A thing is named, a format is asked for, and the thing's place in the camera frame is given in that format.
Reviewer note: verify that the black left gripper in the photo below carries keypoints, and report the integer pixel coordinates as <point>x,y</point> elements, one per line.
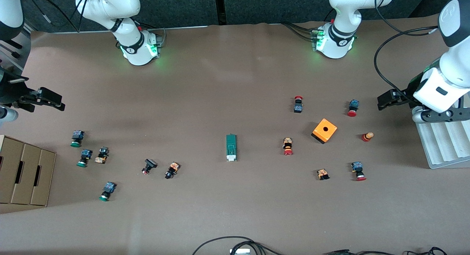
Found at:
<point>405,95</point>

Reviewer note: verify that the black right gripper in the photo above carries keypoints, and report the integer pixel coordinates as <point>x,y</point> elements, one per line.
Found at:
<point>9,91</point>

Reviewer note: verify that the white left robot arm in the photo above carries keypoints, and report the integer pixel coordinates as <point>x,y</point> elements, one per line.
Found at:
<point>341,38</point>

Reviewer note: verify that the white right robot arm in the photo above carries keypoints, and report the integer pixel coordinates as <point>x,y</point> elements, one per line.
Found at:
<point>128,31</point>

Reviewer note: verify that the red button blue contact block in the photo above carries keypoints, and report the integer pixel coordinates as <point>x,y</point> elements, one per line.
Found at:
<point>353,108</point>
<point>358,171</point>

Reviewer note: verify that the red yellow button cap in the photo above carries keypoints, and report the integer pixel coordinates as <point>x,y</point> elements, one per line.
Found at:
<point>367,136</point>

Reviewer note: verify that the green button blue contact block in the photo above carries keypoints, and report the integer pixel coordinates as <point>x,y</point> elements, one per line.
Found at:
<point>107,190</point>
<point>76,138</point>
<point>84,157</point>

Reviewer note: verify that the white grooved tray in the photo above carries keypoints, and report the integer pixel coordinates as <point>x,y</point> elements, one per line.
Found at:
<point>444,145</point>

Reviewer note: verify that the brown cardboard box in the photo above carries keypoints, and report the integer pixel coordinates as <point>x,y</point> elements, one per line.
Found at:
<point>25,174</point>

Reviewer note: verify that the red mushroom button black block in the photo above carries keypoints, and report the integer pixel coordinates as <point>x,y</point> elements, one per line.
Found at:
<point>298,105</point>

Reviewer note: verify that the red button orange contact block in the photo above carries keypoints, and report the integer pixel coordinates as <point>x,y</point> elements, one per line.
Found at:
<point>288,146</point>

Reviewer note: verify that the black square button red base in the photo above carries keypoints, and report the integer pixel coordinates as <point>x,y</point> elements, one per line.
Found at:
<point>148,166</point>

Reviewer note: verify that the black button orange contact block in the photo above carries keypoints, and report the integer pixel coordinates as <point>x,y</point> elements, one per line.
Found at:
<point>172,170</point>

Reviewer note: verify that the white connector plug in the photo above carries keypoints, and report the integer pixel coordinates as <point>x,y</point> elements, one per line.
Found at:
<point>239,251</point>

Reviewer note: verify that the orange button enclosure box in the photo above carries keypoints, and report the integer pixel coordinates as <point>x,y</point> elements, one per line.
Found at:
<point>325,130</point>

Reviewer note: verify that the beige black switch block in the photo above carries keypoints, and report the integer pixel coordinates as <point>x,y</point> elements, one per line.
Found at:
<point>102,155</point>

